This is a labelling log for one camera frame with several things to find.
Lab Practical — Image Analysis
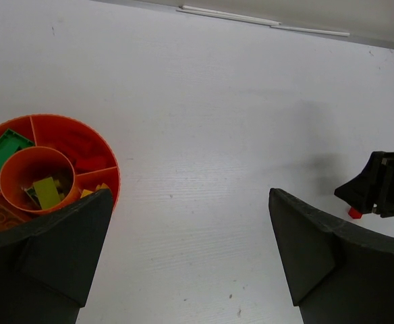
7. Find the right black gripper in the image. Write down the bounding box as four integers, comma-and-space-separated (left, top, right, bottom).
334, 151, 394, 218

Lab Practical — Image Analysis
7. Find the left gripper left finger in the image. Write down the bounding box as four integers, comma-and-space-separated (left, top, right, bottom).
0, 189, 113, 323

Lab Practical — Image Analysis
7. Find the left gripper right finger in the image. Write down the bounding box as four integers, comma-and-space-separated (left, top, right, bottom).
269, 188, 394, 323

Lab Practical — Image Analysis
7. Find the tiny red lego cube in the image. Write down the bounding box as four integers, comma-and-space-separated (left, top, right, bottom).
348, 207, 363, 220

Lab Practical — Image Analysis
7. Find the lime green lego brick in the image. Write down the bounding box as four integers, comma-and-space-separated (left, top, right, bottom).
32, 177, 61, 210

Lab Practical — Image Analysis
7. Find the small yellow lego brick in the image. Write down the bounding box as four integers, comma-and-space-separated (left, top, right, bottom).
80, 183, 110, 198

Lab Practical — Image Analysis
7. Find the orange round divided container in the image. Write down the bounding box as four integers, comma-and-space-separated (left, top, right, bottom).
0, 114, 120, 232

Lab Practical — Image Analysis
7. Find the red lego brick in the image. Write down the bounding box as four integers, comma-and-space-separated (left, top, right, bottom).
65, 132, 107, 173

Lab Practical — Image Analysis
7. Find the white strip at wall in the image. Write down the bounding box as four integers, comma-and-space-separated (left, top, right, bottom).
176, 5, 350, 37

